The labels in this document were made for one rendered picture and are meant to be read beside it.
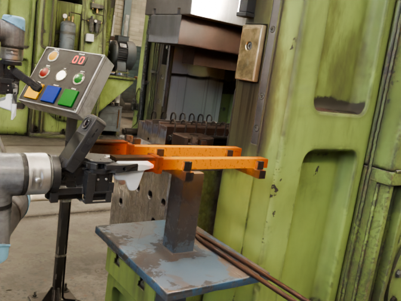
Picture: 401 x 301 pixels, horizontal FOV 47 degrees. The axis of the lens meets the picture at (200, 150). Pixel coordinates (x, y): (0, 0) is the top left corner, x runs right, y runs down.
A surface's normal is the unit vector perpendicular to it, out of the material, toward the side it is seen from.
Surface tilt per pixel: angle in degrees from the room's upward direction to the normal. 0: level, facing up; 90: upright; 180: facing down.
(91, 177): 90
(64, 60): 60
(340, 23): 89
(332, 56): 89
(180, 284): 0
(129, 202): 90
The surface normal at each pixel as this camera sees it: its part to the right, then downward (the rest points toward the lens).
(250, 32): -0.80, 0.00
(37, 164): 0.51, -0.48
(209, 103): 0.58, 0.22
